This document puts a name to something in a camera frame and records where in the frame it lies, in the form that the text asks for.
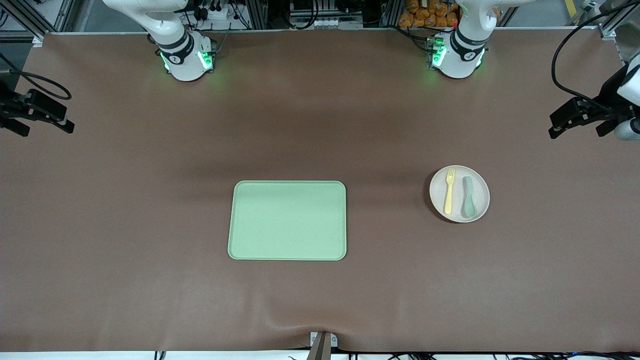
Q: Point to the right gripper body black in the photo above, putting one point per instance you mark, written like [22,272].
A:
[6,107]

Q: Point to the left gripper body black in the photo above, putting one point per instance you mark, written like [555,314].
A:
[608,94]

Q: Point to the round beige plate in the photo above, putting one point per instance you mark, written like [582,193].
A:
[482,195]

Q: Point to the grey-green plastic spoon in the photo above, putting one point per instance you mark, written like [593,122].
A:
[469,205]

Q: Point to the yellow plastic fork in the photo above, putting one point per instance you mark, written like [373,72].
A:
[449,195]

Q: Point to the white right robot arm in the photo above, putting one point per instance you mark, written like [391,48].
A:
[185,62]

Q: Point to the brown table cover mat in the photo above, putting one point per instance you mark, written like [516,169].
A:
[150,250]

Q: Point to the orange objects pile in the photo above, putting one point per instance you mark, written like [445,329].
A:
[425,15]

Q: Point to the white power strip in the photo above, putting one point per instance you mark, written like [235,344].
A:
[215,12]
[312,23]

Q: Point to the light green rectangular tray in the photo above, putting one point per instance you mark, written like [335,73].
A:
[287,220]

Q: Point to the aluminium frame profile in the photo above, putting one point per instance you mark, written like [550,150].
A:
[607,32]
[256,15]
[391,12]
[36,40]

